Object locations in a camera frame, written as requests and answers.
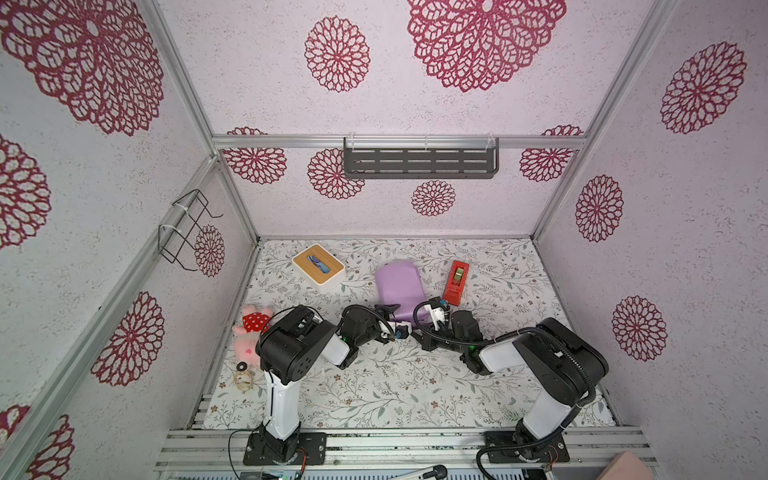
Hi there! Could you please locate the pink wrapping paper sheet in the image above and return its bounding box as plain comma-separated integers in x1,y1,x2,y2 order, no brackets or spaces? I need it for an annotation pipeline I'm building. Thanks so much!
374,260,427,322

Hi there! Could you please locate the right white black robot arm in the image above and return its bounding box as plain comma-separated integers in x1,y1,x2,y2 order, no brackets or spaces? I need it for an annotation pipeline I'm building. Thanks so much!
412,299,609,447

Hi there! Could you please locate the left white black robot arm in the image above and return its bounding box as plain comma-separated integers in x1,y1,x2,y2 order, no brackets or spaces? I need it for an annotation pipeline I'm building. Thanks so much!
257,304,399,446

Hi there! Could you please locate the white box with wooden lid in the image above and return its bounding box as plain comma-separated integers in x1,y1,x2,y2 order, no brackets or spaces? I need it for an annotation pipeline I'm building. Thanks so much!
292,244,347,294

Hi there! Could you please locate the red tape dispenser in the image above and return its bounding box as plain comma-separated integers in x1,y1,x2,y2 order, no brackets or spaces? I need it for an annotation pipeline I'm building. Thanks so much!
443,261,470,306

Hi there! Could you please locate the blue item on wooden lid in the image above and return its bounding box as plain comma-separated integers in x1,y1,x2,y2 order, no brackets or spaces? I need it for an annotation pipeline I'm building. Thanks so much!
308,255,331,274

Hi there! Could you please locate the pink plush toy red dress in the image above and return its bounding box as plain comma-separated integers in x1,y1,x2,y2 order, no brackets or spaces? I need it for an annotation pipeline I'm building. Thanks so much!
232,304,274,393

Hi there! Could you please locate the pink object bottom right corner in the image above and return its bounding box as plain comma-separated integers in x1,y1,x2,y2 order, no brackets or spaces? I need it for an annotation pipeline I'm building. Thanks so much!
597,451,654,480

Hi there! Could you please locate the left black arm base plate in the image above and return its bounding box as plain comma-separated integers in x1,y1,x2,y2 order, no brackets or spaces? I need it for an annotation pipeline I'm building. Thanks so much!
243,430,328,466

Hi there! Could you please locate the black knob handle front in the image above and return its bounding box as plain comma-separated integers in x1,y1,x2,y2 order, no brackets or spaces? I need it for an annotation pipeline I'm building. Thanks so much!
390,464,448,480

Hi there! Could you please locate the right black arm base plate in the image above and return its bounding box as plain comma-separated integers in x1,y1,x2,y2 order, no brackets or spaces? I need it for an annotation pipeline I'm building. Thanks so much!
484,431,570,464

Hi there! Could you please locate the grey slotted wall shelf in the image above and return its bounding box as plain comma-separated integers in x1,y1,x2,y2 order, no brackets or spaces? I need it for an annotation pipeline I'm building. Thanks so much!
342,138,499,180

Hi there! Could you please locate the black wire wall rack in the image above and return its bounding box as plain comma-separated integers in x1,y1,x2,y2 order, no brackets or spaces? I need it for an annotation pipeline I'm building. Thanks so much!
156,189,223,272

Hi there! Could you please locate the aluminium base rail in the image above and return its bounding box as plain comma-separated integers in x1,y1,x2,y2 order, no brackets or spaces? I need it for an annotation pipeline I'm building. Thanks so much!
150,427,659,479

